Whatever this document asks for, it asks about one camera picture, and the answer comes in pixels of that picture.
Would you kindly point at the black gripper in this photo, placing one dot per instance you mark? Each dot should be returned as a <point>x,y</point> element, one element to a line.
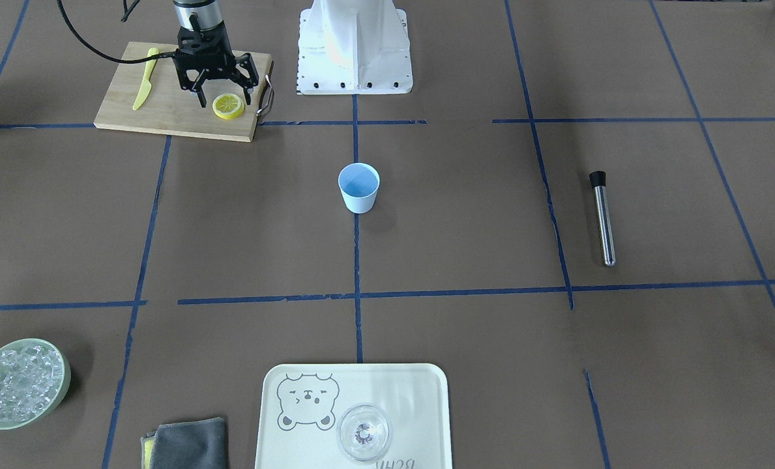
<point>248,70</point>

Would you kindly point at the steel muddler with black tip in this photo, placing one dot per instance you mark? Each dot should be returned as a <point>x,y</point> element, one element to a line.
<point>598,180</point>

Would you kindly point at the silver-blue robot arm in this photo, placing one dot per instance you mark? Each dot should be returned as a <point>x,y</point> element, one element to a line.
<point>198,15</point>

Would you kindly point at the yellow lemon slice on board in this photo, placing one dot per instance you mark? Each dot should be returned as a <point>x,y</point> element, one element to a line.
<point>228,106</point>

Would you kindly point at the light blue plastic cup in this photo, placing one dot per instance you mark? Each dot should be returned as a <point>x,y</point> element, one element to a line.
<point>359,184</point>

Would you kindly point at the bamboo cutting board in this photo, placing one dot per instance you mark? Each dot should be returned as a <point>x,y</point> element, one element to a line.
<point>169,110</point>

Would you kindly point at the yellow plastic knife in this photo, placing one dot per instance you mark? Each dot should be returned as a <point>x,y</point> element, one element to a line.
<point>145,86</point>

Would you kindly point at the cream bear serving tray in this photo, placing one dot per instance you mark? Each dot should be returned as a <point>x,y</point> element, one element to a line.
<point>302,404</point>

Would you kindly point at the grey folded cloth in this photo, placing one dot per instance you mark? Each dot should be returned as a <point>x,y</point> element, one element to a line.
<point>191,444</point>

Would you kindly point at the green bowl of ice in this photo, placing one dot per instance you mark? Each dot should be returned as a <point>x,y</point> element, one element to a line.
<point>34,379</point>

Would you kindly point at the clear wine glass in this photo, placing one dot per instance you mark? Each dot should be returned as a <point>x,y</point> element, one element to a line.
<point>364,433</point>

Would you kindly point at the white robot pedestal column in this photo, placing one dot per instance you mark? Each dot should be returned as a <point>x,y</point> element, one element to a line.
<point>353,47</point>

